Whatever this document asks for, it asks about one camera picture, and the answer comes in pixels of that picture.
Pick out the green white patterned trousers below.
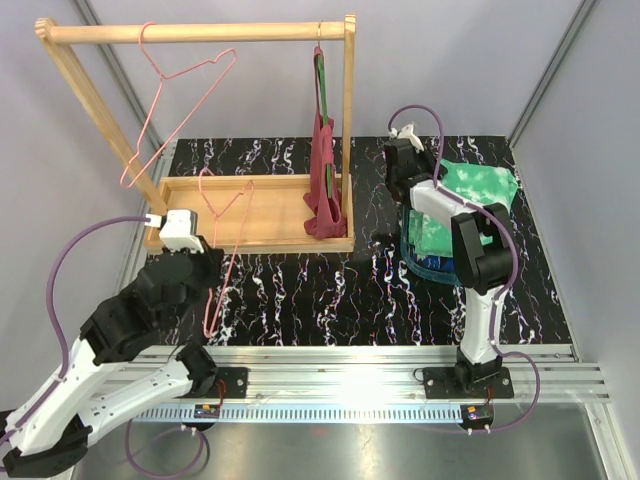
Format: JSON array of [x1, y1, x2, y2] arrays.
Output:
[[408, 159, 518, 261]]

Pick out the pink wire hanger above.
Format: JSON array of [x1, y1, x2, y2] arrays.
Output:
[[121, 20, 237, 190], [198, 168, 255, 337]]

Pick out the blue patterned trousers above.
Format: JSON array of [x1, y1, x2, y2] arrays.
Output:
[[416, 255, 454, 272]]

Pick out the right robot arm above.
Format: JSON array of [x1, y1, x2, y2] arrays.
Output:
[[384, 138, 517, 400]]

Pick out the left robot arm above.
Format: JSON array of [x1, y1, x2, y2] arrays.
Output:
[[3, 247, 224, 478]]

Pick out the green plastic hanger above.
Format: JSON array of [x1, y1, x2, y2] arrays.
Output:
[[314, 22, 334, 200]]

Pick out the blue transparent plastic basin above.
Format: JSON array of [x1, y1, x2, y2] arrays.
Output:
[[400, 206, 461, 286]]

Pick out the maroon tank top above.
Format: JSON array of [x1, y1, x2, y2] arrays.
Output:
[[303, 45, 349, 240]]

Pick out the wooden clothes rack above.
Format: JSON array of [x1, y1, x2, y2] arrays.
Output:
[[35, 14, 356, 254]]

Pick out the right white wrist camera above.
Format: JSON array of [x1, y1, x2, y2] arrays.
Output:
[[389, 123, 425, 152]]

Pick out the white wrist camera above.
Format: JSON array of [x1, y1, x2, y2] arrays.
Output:
[[389, 123, 425, 152], [144, 209, 204, 255]]

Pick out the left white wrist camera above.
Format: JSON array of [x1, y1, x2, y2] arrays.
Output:
[[144, 209, 204, 255]]

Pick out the aluminium mounting rail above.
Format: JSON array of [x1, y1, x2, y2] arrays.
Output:
[[89, 345, 610, 424]]

